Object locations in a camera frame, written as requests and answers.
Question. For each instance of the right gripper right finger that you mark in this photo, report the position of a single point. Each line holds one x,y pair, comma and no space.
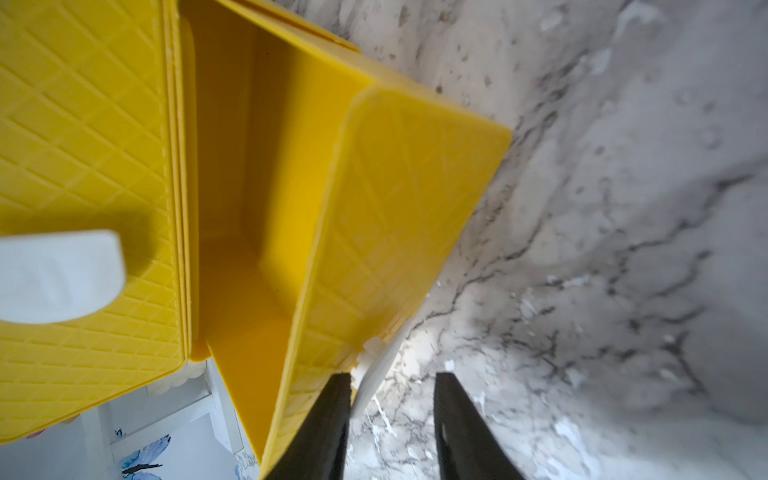
466,447

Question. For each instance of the yellow three-drawer cabinet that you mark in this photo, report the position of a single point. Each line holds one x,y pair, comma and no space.
279,197

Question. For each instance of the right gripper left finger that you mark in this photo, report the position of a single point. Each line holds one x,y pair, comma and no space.
318,451

